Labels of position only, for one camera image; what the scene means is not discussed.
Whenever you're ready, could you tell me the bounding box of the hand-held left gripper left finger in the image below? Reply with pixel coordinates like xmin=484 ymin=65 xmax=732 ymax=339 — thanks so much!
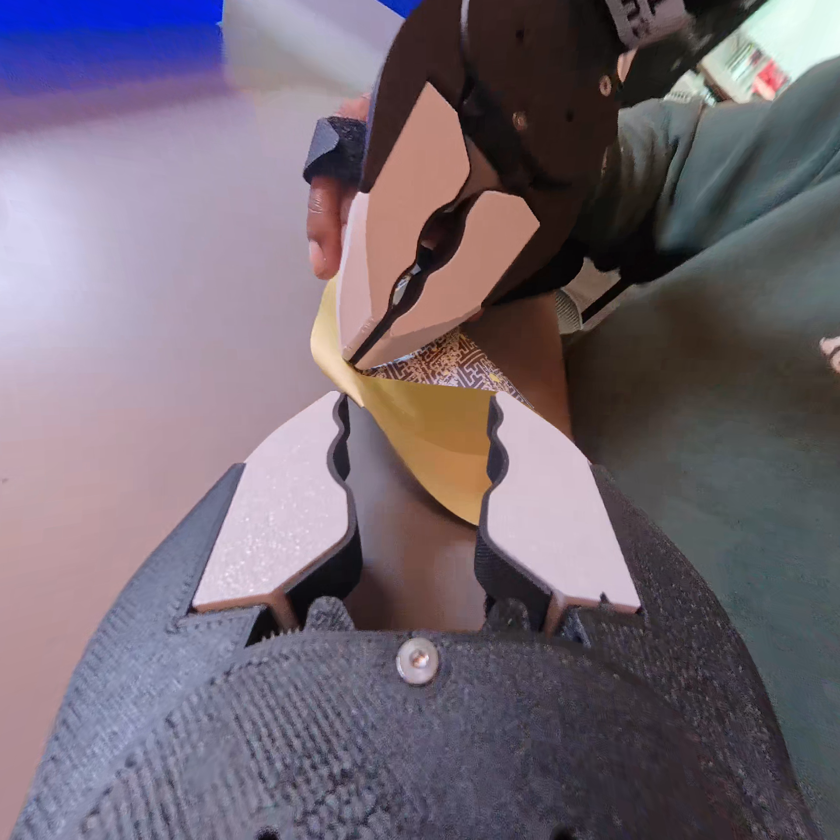
xmin=192 ymin=392 xmax=363 ymax=618

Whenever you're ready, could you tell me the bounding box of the person's right forearm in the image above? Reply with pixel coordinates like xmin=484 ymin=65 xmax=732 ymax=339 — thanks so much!
xmin=567 ymin=92 xmax=840 ymax=283

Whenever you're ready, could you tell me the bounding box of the yellow backed black patterned paper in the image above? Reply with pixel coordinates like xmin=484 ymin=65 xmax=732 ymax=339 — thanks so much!
xmin=310 ymin=273 xmax=529 ymax=527

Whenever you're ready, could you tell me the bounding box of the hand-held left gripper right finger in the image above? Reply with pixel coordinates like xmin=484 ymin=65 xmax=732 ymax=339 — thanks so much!
xmin=474 ymin=392 xmax=644 ymax=634

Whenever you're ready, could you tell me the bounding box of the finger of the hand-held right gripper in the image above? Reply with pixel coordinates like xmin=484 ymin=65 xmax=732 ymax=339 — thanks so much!
xmin=361 ymin=191 xmax=542 ymax=368
xmin=336 ymin=80 xmax=473 ymax=367

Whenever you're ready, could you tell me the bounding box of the dark green cloth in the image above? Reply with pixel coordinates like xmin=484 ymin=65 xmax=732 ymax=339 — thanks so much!
xmin=565 ymin=237 xmax=840 ymax=840

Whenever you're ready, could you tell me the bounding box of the person's right hand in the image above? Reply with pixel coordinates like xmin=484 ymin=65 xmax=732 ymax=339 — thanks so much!
xmin=306 ymin=178 xmax=358 ymax=280

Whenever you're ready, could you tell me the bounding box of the blue plastic bin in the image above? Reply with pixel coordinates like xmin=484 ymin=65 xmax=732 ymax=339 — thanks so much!
xmin=0 ymin=0 xmax=424 ymax=95

